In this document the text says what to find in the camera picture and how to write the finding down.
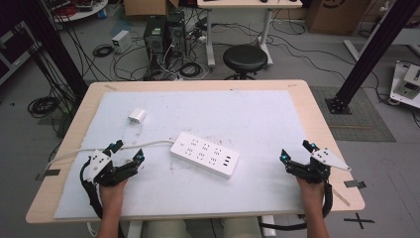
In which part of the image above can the round white table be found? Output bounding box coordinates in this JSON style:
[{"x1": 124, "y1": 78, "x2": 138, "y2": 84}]
[{"x1": 42, "y1": 0, "x2": 109, "y2": 23}]

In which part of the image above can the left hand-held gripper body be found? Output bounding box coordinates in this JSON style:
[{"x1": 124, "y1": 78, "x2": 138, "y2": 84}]
[{"x1": 86, "y1": 149, "x2": 140, "y2": 186}]

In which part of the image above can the large printed cardboard box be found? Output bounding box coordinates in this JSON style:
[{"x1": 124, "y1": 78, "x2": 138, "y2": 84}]
[{"x1": 305, "y1": 0, "x2": 371, "y2": 36}]

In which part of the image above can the white charger adapter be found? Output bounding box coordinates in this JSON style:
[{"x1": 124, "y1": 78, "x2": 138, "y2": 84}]
[{"x1": 128, "y1": 107, "x2": 148, "y2": 126}]

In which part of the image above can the black tape cross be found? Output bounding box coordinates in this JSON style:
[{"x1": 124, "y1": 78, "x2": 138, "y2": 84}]
[{"x1": 343, "y1": 212, "x2": 376, "y2": 230}]

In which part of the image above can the white power strip cable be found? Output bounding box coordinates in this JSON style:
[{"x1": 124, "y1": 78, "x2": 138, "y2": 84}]
[{"x1": 44, "y1": 140, "x2": 176, "y2": 174}]

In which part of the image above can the black round stool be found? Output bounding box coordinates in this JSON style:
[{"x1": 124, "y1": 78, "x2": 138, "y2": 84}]
[{"x1": 222, "y1": 44, "x2": 268, "y2": 81}]

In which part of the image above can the white power strip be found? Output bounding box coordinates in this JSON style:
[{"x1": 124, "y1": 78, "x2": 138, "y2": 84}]
[{"x1": 169, "y1": 131, "x2": 240, "y2": 180}]

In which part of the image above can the white-legged desk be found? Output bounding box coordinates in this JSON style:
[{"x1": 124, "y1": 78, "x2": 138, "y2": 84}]
[{"x1": 196, "y1": 0, "x2": 303, "y2": 67}]

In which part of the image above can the black cable coil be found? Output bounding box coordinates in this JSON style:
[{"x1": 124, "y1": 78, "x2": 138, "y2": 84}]
[
  {"x1": 27, "y1": 96, "x2": 61, "y2": 119},
  {"x1": 179, "y1": 61, "x2": 203, "y2": 79},
  {"x1": 92, "y1": 44, "x2": 115, "y2": 59}
]

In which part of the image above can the black metal post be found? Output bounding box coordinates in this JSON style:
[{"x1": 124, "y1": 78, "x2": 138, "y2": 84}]
[
  {"x1": 15, "y1": 0, "x2": 89, "y2": 101},
  {"x1": 325, "y1": 0, "x2": 420, "y2": 115}
]

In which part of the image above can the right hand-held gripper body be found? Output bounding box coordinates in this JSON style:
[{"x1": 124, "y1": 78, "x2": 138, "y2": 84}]
[{"x1": 285, "y1": 148, "x2": 352, "y2": 184}]

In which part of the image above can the black computer tower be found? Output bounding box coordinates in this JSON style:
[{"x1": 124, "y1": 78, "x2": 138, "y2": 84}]
[
  {"x1": 143, "y1": 15, "x2": 168, "y2": 72},
  {"x1": 166, "y1": 11, "x2": 188, "y2": 58}
]

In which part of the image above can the dark floor mat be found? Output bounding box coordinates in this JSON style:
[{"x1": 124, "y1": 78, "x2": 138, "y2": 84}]
[{"x1": 310, "y1": 86, "x2": 397, "y2": 143}]

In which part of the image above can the white power supply box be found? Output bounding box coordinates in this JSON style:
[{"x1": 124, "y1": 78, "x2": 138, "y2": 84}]
[{"x1": 111, "y1": 29, "x2": 134, "y2": 55}]

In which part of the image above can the plain cardboard box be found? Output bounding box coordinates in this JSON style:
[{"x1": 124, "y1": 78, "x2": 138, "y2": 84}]
[{"x1": 123, "y1": 0, "x2": 179, "y2": 18}]

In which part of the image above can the person's right hand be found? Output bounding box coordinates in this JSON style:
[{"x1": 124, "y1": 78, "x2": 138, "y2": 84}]
[{"x1": 296, "y1": 178, "x2": 326, "y2": 199}]

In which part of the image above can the wooden table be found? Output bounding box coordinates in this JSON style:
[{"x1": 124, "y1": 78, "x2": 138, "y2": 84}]
[{"x1": 25, "y1": 78, "x2": 366, "y2": 225}]

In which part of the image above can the black tape strip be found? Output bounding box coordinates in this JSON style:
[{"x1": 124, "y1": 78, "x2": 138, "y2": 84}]
[
  {"x1": 35, "y1": 169, "x2": 61, "y2": 181},
  {"x1": 343, "y1": 179, "x2": 368, "y2": 189}
]

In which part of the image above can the person's left hand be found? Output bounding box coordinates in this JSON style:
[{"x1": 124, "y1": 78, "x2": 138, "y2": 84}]
[{"x1": 98, "y1": 178, "x2": 128, "y2": 199}]

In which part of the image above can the white machine on floor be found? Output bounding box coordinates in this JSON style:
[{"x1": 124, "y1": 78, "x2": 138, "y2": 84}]
[{"x1": 389, "y1": 60, "x2": 420, "y2": 110}]

